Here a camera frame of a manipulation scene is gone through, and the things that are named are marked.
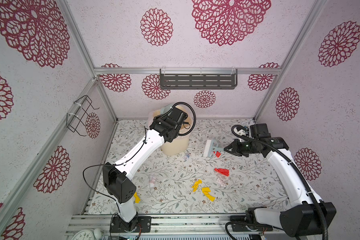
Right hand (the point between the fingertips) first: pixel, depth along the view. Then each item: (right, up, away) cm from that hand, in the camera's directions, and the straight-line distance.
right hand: (226, 147), depth 76 cm
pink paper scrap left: (-39, -21, +12) cm, 46 cm away
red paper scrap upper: (+2, -7, +23) cm, 24 cm away
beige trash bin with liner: (-24, 0, +17) cm, 29 cm away
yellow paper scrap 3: (-47, -28, +6) cm, 55 cm away
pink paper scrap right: (+2, -21, +12) cm, 24 cm away
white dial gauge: (-67, -39, -8) cm, 78 cm away
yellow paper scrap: (-14, -23, +11) cm, 29 cm away
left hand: (-38, +13, +1) cm, 40 cm away
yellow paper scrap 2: (-9, -26, +10) cm, 29 cm away
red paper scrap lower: (+5, -17, +16) cm, 24 cm away
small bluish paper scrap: (-17, -8, +25) cm, 31 cm away
